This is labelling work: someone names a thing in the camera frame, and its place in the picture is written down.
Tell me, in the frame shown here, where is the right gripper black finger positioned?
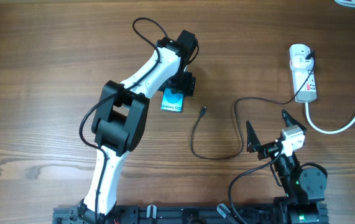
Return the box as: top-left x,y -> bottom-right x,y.
246,120 -> 261,152
282,110 -> 307,133

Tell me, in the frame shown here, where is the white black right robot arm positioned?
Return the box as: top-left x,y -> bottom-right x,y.
246,110 -> 328,223

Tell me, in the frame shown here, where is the white power strip socket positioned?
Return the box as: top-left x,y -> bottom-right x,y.
289,44 -> 317,103

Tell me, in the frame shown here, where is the blue Galaxy smartphone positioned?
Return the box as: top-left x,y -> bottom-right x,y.
160,88 -> 183,113

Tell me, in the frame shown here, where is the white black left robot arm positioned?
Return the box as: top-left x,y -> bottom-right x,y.
78,30 -> 198,223

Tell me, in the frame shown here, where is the black USB charging cable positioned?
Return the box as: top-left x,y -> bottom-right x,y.
190,49 -> 316,161

